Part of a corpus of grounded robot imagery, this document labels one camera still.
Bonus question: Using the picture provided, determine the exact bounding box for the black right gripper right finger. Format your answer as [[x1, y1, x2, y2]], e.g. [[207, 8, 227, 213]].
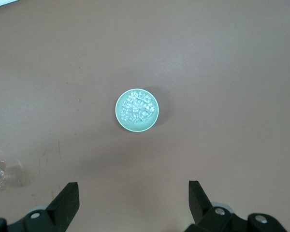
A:
[[187, 180, 251, 232]]

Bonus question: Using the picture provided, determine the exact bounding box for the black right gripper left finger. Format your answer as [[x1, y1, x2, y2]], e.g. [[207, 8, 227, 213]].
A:
[[8, 181, 80, 232]]

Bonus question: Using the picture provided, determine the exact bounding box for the pile of clear ice cubes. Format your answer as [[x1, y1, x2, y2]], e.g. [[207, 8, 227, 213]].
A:
[[120, 89, 157, 123]]

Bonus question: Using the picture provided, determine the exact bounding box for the pale green ceramic bowl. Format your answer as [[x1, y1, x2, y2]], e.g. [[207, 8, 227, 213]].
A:
[[115, 87, 160, 133]]

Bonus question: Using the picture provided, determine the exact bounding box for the brown table cover mat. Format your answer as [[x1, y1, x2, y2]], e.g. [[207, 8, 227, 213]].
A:
[[0, 0, 290, 232]]

